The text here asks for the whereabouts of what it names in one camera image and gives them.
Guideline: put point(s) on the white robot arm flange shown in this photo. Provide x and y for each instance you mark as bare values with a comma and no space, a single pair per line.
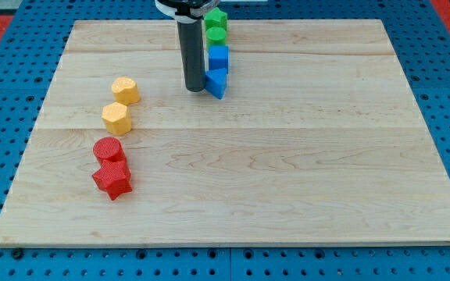
186,11

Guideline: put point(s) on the yellow heart block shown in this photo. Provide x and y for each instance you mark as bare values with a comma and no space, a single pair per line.
125,90

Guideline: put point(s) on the red star block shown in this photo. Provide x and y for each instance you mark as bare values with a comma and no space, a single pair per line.
113,178

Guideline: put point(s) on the green star block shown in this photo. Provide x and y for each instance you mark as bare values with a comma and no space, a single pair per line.
216,18

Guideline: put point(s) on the blue triangle block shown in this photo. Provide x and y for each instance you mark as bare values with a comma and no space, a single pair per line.
216,82

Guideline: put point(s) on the blue cube block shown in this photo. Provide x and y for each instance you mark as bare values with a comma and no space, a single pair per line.
219,57

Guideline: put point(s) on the light wooden board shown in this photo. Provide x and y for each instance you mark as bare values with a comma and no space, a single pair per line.
318,142

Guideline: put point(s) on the green cylinder block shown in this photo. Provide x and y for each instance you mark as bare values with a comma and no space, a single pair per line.
215,36

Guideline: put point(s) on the yellow hexagon block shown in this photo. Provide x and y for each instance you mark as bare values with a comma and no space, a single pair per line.
116,117

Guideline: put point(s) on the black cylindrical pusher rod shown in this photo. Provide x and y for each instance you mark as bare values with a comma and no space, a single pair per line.
192,52

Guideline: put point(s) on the red cylinder block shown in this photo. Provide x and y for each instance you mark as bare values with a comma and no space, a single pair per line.
108,149

